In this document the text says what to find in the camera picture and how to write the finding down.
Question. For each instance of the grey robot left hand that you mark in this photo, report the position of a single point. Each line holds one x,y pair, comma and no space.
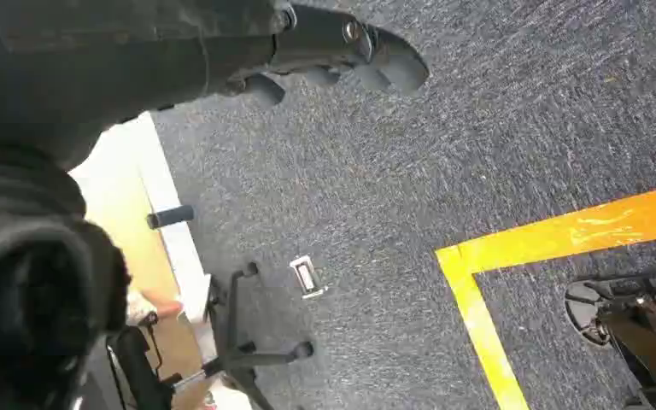
107,62

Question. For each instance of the black cylindrical bar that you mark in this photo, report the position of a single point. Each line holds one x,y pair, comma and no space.
171,217

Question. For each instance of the ribbed grey left arm sleeve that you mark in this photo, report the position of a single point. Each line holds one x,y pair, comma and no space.
28,294

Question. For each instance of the person's hand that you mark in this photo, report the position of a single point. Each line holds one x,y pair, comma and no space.
164,307

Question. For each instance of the silver floor socket plate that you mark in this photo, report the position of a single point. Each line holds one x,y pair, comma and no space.
307,277

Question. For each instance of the black office chair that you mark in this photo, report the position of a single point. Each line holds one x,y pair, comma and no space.
232,339

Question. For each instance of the yellow floor tape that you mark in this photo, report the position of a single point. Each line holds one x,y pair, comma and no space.
560,235

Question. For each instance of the black robot leg and foot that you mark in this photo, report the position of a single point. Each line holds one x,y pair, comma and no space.
585,314

